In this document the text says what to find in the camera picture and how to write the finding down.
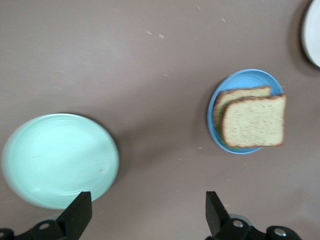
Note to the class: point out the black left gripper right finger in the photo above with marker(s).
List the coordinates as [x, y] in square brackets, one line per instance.
[216, 215]

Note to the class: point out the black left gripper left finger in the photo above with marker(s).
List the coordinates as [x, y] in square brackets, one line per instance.
[75, 217]

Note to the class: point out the brown bread slice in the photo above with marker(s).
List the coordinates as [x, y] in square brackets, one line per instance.
[255, 122]
[245, 93]

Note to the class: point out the light green round plate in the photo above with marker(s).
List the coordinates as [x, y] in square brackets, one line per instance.
[60, 160]

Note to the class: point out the blue round plate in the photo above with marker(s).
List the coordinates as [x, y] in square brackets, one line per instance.
[250, 78]

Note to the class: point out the beige round plate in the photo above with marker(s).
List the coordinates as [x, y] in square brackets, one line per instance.
[312, 32]

